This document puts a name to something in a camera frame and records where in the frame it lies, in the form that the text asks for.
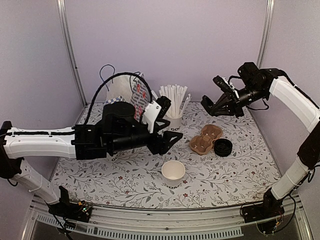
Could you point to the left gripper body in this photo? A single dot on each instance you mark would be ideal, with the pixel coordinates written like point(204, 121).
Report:
point(123, 144)

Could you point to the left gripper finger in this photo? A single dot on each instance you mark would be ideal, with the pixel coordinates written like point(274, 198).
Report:
point(161, 124)
point(161, 143)

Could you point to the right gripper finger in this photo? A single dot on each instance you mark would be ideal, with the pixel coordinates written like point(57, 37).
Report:
point(209, 107)
point(227, 101)

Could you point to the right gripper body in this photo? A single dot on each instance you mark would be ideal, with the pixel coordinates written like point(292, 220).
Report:
point(257, 95)

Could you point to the white paper coffee cup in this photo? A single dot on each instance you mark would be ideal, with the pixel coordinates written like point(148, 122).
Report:
point(173, 172)

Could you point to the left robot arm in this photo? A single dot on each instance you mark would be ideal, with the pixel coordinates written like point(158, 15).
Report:
point(17, 144)

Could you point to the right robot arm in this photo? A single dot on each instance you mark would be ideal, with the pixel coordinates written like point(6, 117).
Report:
point(308, 155)

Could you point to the checkered paper takeout bag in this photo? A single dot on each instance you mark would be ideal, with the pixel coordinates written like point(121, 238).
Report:
point(130, 89)

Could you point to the white cup holding straws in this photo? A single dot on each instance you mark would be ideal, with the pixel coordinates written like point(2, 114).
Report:
point(175, 124)

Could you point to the bundle of white wrapped straws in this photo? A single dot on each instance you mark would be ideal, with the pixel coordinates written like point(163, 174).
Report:
point(176, 94)

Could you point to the stack of white paper cups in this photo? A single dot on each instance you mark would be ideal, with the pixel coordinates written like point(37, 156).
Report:
point(114, 157)

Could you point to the brown cardboard cup carrier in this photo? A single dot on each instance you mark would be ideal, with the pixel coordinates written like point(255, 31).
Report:
point(202, 144)

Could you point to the stack of black lids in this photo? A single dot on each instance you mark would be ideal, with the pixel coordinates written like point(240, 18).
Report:
point(223, 147)

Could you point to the floral table mat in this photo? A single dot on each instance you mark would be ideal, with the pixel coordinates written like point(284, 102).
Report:
point(135, 180)

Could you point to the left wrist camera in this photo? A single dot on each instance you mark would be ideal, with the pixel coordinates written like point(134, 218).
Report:
point(154, 111)

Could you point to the right aluminium frame post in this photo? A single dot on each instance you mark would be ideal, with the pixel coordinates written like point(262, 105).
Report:
point(267, 25)

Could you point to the aluminium frame post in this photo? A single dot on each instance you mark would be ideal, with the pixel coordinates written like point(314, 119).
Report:
point(267, 25)
point(61, 5)

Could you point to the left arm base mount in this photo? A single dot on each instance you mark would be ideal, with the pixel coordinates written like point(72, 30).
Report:
point(80, 211)

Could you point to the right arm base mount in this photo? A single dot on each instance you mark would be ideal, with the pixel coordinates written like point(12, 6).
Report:
point(262, 212)

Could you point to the front aluminium rail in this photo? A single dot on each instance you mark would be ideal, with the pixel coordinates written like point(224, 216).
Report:
point(123, 223)

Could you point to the left aluminium frame post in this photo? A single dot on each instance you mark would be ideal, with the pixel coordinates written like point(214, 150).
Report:
point(61, 5)

